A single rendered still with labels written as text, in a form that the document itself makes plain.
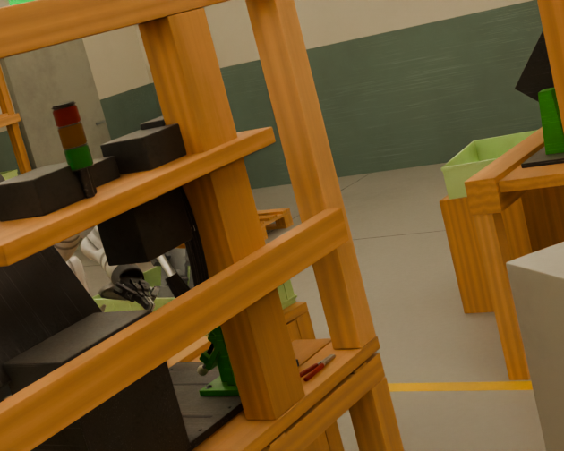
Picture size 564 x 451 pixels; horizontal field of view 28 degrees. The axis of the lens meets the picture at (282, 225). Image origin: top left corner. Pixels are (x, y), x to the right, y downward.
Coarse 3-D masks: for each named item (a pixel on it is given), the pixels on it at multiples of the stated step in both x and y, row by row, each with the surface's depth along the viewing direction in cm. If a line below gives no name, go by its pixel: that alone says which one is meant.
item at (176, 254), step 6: (174, 252) 411; (180, 252) 408; (186, 252) 406; (174, 258) 411; (180, 258) 408; (174, 264) 411; (180, 264) 408; (162, 270) 416; (186, 270) 406; (162, 276) 416; (186, 276) 406; (162, 282) 416; (162, 288) 406; (168, 288) 403; (162, 294) 406; (168, 294) 403
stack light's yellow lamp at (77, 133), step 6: (72, 126) 223; (78, 126) 223; (60, 132) 223; (66, 132) 222; (72, 132) 222; (78, 132) 223; (84, 132) 225; (60, 138) 224; (66, 138) 223; (72, 138) 223; (78, 138) 223; (84, 138) 224; (66, 144) 223; (72, 144) 223; (78, 144) 223; (84, 144) 224
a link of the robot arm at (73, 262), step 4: (72, 256) 350; (68, 260) 347; (72, 260) 347; (76, 260) 347; (80, 260) 348; (68, 264) 346; (72, 264) 346; (76, 264) 347; (80, 264) 347; (72, 268) 346; (76, 268) 346; (80, 268) 347; (76, 272) 346; (80, 272) 346; (84, 272) 349; (76, 276) 346; (80, 276) 347; (84, 276) 348; (80, 280) 347; (84, 280) 347; (84, 284) 347; (88, 288) 349; (88, 292) 348
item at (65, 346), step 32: (96, 320) 252; (128, 320) 245; (32, 352) 239; (64, 352) 233; (160, 384) 250; (96, 416) 233; (128, 416) 241; (160, 416) 249; (64, 448) 234; (96, 448) 232; (128, 448) 240; (160, 448) 248
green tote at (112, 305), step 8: (144, 272) 422; (152, 272) 425; (160, 272) 428; (152, 280) 424; (160, 280) 427; (288, 280) 392; (280, 288) 388; (288, 288) 391; (96, 296) 404; (280, 296) 388; (288, 296) 391; (296, 296) 394; (112, 304) 393; (120, 304) 391; (128, 304) 388; (136, 304) 385; (160, 304) 377; (288, 304) 391
